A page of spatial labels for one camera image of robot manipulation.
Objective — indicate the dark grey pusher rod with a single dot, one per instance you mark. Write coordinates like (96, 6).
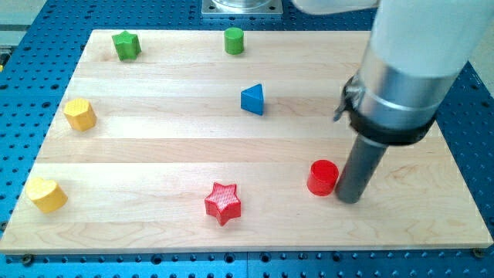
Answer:
(361, 164)

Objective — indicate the light wooden board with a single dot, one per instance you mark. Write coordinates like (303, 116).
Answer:
(170, 124)

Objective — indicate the yellow heart block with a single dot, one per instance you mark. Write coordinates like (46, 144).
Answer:
(46, 195)

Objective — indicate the blue perforated metal plate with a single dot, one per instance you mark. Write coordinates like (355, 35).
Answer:
(52, 38)

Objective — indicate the red cylinder block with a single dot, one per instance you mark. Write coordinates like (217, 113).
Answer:
(322, 177)

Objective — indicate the red star block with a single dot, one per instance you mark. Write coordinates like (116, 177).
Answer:
(223, 203)

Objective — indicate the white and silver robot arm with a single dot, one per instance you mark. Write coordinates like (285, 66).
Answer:
(416, 50)

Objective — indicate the green star block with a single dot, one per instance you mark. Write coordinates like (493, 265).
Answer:
(127, 45)

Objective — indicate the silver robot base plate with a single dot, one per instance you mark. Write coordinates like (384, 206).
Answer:
(217, 8)

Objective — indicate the blue triangle block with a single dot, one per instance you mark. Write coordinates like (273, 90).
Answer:
(252, 99)

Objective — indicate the green cylinder block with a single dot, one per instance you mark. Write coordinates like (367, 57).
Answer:
(234, 40)

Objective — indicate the yellow hexagon block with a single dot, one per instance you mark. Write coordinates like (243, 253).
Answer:
(80, 115)

